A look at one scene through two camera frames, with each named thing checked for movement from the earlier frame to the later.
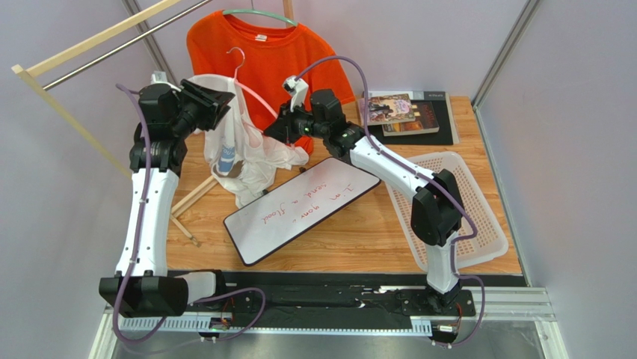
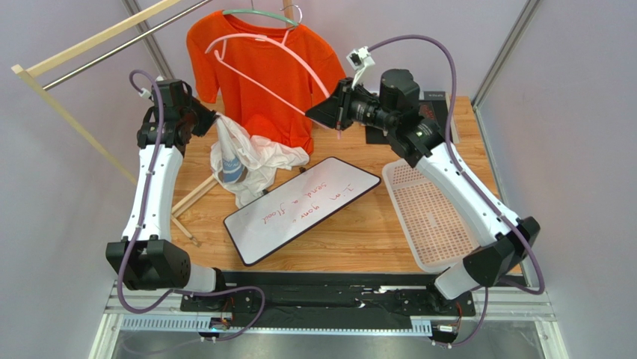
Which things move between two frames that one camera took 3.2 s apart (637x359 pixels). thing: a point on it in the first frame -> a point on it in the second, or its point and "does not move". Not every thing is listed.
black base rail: x=336 y=299 does not move
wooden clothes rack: x=23 y=71 does not move
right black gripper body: x=285 y=124 -> x=342 y=104
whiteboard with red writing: x=265 y=226 does not move
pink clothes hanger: x=245 y=89 -> x=219 y=55
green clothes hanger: x=253 y=10 does not move
